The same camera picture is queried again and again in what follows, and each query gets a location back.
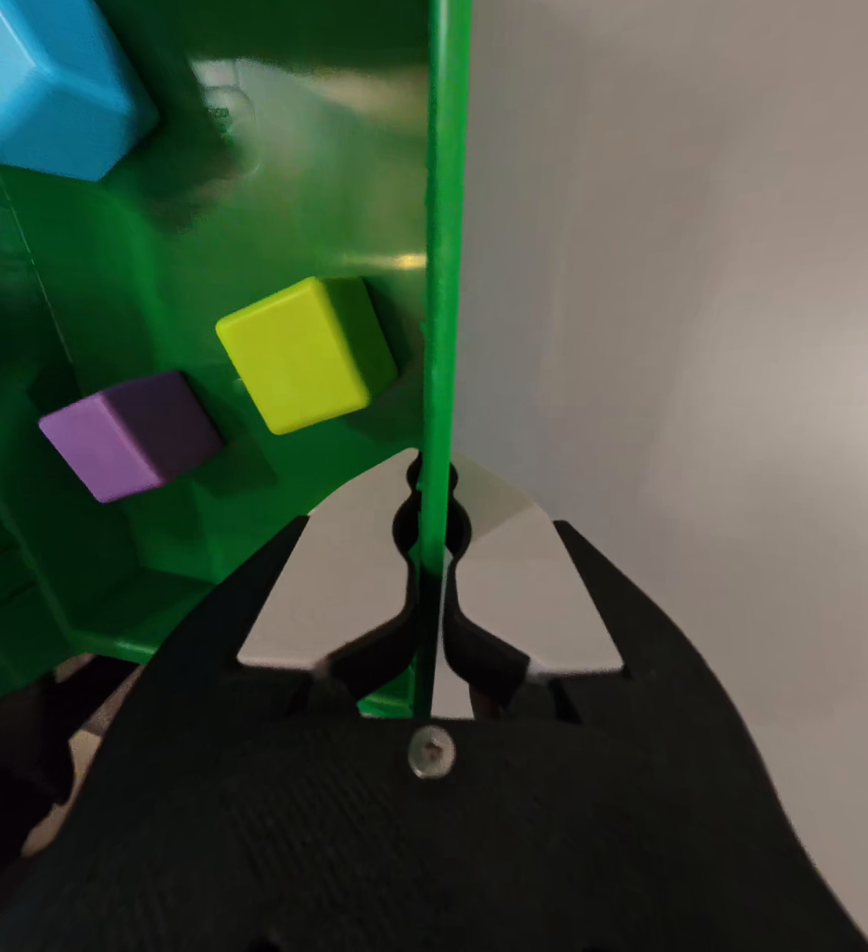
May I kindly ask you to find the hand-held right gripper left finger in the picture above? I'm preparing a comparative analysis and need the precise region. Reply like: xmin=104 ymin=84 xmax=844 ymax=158
xmin=235 ymin=446 xmax=424 ymax=704

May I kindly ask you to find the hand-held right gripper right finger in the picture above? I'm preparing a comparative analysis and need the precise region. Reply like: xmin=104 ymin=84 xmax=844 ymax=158
xmin=440 ymin=454 xmax=626 ymax=716

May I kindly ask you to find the lime green cube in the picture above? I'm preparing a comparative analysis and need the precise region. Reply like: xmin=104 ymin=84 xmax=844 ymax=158
xmin=215 ymin=276 xmax=400 ymax=437

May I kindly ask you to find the purple cube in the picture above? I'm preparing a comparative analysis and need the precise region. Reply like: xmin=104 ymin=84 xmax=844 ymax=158
xmin=37 ymin=369 xmax=226 ymax=505

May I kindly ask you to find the green plastic bin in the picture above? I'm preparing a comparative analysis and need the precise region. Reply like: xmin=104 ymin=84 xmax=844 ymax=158
xmin=0 ymin=0 xmax=473 ymax=724

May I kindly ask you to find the blue cube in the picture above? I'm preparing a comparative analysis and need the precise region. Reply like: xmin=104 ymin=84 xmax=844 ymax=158
xmin=0 ymin=0 xmax=160 ymax=184

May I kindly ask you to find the grey desk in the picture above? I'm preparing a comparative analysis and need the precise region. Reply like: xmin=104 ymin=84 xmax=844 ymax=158
xmin=434 ymin=0 xmax=868 ymax=952

